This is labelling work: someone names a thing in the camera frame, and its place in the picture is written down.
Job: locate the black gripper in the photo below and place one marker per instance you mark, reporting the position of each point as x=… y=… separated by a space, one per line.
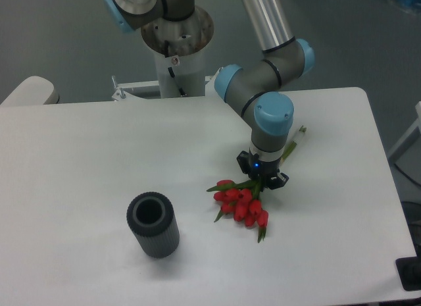
x=254 y=167

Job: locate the red tulip bouquet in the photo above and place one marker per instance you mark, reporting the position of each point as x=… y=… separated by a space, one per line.
x=243 y=202

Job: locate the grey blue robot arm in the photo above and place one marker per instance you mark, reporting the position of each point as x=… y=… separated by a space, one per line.
x=253 y=94

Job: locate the dark grey ribbed vase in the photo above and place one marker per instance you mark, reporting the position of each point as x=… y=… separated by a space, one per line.
x=151 y=218

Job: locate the white furniture at right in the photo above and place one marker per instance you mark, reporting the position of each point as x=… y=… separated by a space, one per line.
x=409 y=137

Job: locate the black box at table edge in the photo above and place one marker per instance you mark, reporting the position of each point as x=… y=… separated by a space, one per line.
x=409 y=273

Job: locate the white chair armrest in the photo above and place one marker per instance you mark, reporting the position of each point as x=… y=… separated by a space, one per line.
x=34 y=90

